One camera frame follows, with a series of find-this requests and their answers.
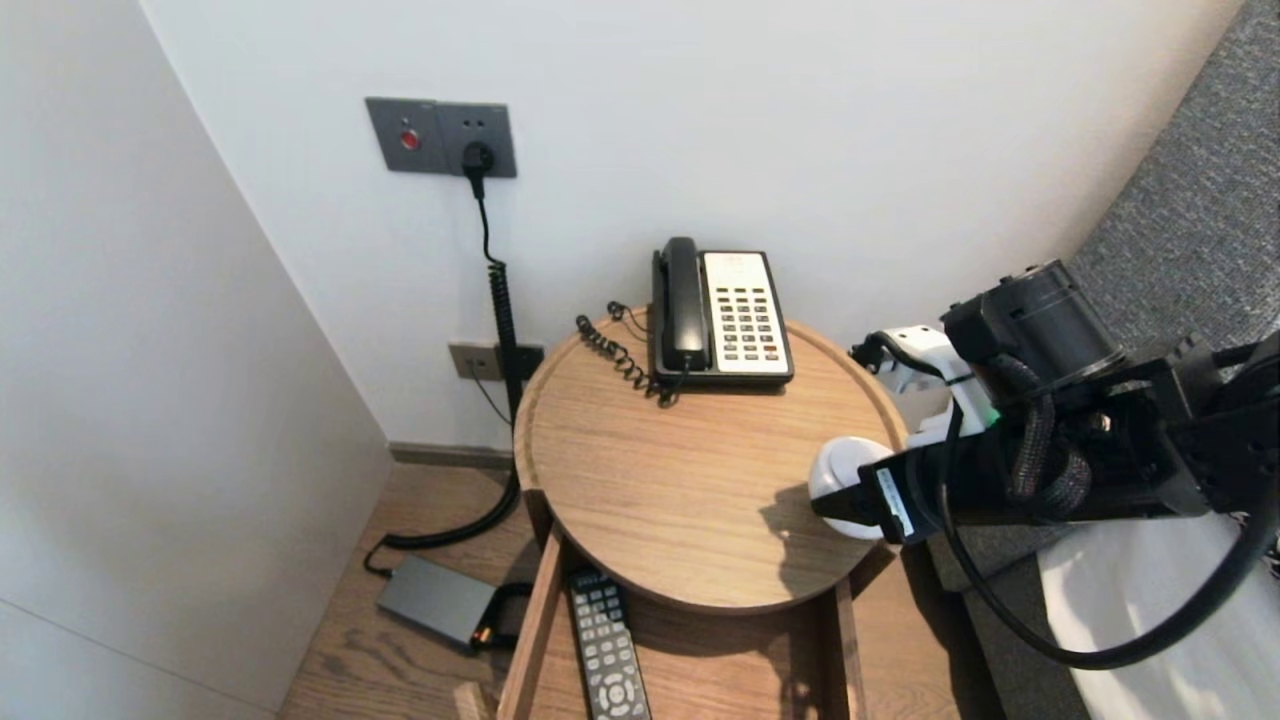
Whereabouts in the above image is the white round puck speaker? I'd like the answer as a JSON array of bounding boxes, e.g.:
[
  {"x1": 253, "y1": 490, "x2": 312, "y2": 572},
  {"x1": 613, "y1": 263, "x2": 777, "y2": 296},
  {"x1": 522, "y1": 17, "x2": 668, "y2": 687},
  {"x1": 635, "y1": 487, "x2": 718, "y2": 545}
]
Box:
[{"x1": 808, "y1": 437, "x2": 893, "y2": 542}]

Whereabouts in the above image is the round wooden side table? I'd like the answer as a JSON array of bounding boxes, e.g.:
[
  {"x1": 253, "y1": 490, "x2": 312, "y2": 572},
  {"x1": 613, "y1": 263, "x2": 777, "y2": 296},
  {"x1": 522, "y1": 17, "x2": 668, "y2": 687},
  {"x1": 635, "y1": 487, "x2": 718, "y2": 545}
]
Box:
[
  {"x1": 452, "y1": 525, "x2": 866, "y2": 720},
  {"x1": 512, "y1": 306, "x2": 909, "y2": 616}
]

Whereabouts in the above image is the black TV remote control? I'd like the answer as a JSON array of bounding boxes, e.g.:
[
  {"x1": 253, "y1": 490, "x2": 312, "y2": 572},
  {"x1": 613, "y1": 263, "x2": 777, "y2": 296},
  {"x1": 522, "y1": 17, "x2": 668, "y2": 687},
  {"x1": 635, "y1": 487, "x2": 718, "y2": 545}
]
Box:
[{"x1": 567, "y1": 568, "x2": 653, "y2": 720}]

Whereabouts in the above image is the black and white desk telephone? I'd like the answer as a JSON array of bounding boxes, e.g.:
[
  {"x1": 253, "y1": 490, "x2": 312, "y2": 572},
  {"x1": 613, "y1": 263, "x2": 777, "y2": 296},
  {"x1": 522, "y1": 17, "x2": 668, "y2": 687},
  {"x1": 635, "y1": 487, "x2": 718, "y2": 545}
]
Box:
[{"x1": 650, "y1": 249, "x2": 796, "y2": 389}]

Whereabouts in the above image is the white bed sheet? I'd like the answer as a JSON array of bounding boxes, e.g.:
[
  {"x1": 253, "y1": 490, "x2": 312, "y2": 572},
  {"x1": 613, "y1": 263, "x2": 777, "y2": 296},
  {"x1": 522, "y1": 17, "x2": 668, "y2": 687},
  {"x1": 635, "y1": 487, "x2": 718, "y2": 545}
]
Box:
[{"x1": 1038, "y1": 505, "x2": 1280, "y2": 720}]

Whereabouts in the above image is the black telephone handset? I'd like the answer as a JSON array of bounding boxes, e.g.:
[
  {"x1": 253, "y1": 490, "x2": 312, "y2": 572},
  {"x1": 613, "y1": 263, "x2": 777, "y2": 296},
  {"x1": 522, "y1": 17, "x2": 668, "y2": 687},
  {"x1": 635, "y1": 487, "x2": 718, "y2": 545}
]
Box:
[{"x1": 658, "y1": 236, "x2": 713, "y2": 374}]

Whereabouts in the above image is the grey baseboard strip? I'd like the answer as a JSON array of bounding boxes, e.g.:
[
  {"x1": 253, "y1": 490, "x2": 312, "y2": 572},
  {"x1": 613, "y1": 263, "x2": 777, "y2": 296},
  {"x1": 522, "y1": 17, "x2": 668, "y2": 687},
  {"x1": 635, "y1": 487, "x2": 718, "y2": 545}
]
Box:
[{"x1": 388, "y1": 443, "x2": 516, "y2": 473}]

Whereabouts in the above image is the grey power adapter brick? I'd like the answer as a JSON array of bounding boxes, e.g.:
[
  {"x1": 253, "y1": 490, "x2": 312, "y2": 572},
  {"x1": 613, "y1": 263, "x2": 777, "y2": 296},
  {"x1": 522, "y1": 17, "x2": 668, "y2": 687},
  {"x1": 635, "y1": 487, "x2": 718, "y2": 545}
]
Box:
[{"x1": 376, "y1": 557, "x2": 499, "y2": 653}]

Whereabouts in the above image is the grey upholstered headboard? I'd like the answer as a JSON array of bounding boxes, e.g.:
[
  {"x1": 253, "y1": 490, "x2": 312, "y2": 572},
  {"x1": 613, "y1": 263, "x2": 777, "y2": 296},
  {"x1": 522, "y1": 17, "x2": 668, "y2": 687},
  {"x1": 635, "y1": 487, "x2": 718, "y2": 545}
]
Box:
[{"x1": 925, "y1": 0, "x2": 1280, "y2": 720}]

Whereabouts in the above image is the black power plug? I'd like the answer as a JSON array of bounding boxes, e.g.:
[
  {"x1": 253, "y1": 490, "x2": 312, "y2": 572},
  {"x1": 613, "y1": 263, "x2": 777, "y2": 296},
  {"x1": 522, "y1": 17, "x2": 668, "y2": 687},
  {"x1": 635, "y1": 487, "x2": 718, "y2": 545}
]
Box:
[{"x1": 461, "y1": 142, "x2": 496, "y2": 201}]

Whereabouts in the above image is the black braided sleeve cable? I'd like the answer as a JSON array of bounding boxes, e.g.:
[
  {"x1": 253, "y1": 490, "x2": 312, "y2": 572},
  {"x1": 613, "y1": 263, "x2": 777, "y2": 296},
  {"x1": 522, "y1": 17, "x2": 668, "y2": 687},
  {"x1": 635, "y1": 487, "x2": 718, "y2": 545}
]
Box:
[{"x1": 985, "y1": 352, "x2": 1093, "y2": 501}]

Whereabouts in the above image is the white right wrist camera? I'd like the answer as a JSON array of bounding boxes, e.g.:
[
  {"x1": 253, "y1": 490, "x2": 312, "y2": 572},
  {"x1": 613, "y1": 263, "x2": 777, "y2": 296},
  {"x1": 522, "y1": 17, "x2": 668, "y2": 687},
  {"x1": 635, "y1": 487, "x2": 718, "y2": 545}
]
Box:
[{"x1": 850, "y1": 325, "x2": 1001, "y2": 451}]

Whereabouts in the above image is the smooth black robot cable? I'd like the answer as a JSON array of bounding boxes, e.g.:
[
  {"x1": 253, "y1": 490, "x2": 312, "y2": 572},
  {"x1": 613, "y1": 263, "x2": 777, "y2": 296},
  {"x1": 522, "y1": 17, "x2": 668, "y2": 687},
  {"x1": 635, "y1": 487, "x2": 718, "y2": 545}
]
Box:
[{"x1": 850, "y1": 335, "x2": 1280, "y2": 671}]

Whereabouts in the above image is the black coiled phone cord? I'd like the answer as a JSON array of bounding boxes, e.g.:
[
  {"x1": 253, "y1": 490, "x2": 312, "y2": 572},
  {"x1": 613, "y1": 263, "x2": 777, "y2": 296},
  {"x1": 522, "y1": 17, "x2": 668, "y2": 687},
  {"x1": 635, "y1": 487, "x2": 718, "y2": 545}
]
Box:
[{"x1": 574, "y1": 301, "x2": 691, "y2": 408}]

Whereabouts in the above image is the black coiled adapter output cable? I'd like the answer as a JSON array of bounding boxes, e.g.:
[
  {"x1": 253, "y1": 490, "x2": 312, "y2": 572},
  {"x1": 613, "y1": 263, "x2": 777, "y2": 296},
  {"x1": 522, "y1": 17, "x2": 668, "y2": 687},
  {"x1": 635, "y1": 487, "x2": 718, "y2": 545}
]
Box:
[{"x1": 478, "y1": 583, "x2": 531, "y2": 656}]

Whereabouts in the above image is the thin black phone wire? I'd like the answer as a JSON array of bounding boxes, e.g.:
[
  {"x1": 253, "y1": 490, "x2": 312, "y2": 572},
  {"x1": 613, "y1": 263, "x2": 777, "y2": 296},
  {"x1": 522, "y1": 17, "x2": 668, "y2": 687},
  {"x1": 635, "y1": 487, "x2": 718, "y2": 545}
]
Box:
[{"x1": 468, "y1": 372, "x2": 513, "y2": 429}]

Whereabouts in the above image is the black coiled power cable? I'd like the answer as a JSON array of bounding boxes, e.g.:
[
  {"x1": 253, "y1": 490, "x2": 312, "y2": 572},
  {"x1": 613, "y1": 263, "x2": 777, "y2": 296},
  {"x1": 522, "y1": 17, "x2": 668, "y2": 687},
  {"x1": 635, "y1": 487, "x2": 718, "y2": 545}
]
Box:
[{"x1": 363, "y1": 196, "x2": 525, "y2": 581}]

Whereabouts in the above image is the beige wall data outlet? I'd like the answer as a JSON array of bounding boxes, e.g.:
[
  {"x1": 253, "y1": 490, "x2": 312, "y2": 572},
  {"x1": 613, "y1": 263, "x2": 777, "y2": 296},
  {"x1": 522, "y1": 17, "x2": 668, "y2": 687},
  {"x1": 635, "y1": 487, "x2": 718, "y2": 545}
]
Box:
[{"x1": 448, "y1": 343, "x2": 503, "y2": 385}]

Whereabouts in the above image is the grey wall socket panel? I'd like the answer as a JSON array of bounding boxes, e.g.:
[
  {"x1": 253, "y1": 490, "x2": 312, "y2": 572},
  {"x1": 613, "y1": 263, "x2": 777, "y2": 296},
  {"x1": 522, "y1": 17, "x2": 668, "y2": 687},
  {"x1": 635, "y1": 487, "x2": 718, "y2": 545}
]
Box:
[{"x1": 365, "y1": 97, "x2": 518, "y2": 180}]

